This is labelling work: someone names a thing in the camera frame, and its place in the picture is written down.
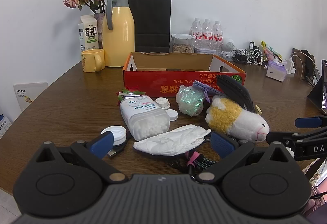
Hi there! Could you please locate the white printed tin box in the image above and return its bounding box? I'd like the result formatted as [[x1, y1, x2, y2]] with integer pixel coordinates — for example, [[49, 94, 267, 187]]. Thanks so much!
[[194, 47, 222, 55]]

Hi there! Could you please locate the red cardboard box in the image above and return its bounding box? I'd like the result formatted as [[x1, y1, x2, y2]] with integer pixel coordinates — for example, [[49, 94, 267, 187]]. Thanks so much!
[[123, 51, 247, 98]]

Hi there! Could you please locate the pink patterned cloth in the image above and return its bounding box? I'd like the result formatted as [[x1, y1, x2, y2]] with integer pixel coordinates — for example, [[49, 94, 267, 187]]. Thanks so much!
[[308, 159, 327, 215]]

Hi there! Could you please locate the white cable on brown board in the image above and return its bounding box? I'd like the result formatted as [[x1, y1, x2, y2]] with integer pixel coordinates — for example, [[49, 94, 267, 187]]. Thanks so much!
[[291, 51, 311, 79]]

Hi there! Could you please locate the white milk carton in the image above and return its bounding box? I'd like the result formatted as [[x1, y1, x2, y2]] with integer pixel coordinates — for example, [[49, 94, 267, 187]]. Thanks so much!
[[78, 15, 99, 53]]

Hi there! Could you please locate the clear container of seeds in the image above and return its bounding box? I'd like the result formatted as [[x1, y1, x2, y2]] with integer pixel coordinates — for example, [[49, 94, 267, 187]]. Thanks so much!
[[171, 33, 196, 54]]

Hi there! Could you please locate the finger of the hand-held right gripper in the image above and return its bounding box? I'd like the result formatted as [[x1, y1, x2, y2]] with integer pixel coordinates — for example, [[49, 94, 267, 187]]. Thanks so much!
[[266, 131, 301, 146], [295, 116, 327, 141]]

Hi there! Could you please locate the cotton swab bottle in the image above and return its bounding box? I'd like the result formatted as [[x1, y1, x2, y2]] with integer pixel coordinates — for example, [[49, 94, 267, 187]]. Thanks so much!
[[120, 95, 171, 142]]

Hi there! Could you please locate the yellow mug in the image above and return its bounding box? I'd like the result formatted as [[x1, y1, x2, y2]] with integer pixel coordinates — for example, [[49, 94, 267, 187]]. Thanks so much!
[[81, 48, 105, 73]]

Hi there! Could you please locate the brown board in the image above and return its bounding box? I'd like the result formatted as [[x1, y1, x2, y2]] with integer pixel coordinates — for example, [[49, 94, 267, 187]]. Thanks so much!
[[292, 47, 318, 81]]

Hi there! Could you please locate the purple tissue pack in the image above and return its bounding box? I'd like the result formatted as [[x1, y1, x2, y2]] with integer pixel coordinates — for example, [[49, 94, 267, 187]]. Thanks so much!
[[266, 60, 288, 82]]

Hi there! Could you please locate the black paper bag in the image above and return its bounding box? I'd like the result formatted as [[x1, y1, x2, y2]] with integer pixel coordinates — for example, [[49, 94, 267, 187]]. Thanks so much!
[[128, 0, 172, 53]]

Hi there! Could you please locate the colourful snack packet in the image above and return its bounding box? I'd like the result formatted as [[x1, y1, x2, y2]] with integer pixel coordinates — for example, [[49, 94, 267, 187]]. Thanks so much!
[[261, 40, 283, 61]]

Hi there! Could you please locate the large white bottle lid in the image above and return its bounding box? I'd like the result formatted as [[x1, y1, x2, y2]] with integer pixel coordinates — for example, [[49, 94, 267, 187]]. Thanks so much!
[[101, 125, 127, 147]]

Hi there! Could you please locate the white and yellow plush sheep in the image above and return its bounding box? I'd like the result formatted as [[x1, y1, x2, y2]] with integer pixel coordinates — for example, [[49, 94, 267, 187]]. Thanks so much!
[[206, 95, 270, 143]]

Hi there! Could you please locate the purple knit pouch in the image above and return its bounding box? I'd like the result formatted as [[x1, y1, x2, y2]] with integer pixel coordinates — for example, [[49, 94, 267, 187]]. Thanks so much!
[[192, 80, 218, 103]]

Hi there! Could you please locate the black braided cable pink tie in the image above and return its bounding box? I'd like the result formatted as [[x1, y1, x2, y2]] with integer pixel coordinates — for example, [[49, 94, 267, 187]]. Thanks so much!
[[107, 134, 242, 174]]

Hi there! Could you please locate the black zip pouch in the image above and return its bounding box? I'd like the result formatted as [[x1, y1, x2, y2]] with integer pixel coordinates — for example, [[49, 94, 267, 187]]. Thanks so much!
[[217, 74, 256, 113]]

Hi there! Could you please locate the blue and white box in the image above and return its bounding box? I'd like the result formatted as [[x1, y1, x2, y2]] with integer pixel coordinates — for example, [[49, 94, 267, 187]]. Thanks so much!
[[0, 113, 12, 138]]

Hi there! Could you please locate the white flat carton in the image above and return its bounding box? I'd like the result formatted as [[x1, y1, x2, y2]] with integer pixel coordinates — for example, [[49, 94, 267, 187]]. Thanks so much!
[[13, 82, 49, 112]]

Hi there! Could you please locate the yellow thermos jug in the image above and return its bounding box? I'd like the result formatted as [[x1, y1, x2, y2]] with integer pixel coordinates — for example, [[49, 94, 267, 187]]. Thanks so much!
[[102, 0, 135, 68]]

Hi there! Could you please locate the glass flower vase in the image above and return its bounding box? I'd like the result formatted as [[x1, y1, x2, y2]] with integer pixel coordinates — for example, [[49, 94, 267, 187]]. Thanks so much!
[[94, 12, 106, 50]]

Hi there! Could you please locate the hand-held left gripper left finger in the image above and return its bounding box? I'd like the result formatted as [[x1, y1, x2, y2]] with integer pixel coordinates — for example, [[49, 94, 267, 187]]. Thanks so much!
[[36, 131, 128, 184]]

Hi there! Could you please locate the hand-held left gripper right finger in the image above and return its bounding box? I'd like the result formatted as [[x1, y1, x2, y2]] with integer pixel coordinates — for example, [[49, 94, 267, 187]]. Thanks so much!
[[196, 131, 292, 184]]

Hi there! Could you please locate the white tissue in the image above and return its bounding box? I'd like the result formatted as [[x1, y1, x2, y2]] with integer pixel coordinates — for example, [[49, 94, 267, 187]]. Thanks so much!
[[133, 124, 211, 156]]

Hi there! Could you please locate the green iridescent plastic bag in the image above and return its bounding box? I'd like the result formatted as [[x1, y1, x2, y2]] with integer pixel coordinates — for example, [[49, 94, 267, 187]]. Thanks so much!
[[176, 84, 205, 117]]

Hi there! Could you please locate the small white round cap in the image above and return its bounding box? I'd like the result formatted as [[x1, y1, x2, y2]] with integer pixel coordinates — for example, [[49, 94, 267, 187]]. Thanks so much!
[[156, 97, 168, 110], [166, 109, 179, 121]]

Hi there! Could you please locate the black tablet stand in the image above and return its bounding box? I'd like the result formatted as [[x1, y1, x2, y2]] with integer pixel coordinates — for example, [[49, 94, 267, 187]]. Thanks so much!
[[307, 59, 327, 115]]

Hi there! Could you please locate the black charger cable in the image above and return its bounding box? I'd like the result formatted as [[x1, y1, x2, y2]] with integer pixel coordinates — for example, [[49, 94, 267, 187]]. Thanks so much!
[[231, 48, 252, 64]]

